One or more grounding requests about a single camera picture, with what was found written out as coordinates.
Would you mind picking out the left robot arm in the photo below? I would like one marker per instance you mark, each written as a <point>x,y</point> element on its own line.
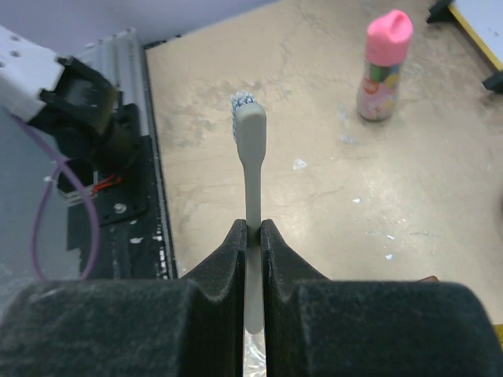
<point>70,101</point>

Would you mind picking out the pink cap bottle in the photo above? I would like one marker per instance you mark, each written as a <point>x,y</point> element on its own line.
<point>386,47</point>

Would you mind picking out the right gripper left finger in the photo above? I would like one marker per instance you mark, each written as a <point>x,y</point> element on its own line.
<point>192,326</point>

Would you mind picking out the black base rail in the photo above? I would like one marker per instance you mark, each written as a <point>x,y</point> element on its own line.
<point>135,232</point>

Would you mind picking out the small whiteboard wooden frame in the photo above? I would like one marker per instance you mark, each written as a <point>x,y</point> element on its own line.
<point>482,21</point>

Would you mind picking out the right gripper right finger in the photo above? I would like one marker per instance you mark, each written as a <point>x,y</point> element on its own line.
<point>315,326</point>

